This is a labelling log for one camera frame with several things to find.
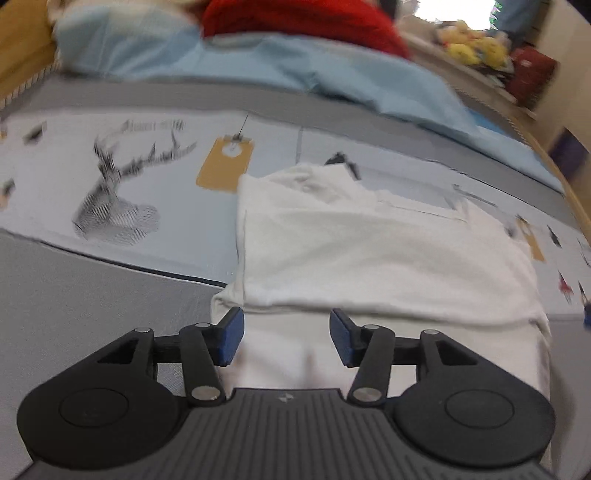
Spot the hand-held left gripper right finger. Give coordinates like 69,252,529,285
329,308,482,407

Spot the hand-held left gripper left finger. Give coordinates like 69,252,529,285
96,306,245,408

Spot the white long-sleeved shirt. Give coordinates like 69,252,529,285
210,161,553,480

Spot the grey printed bed blanket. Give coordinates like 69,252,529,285
0,76,591,480

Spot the purple box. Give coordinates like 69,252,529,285
551,130,591,184

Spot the light blue duvet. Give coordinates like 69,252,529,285
53,7,566,192

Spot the yellow round plush toy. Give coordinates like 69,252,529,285
475,36,509,68

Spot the yellow bear plush toy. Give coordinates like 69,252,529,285
436,21,481,64

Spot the blue-grey curtain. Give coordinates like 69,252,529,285
496,0,552,40

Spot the red quilt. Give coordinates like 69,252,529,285
201,0,411,58

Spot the window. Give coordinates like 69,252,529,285
406,0,504,25

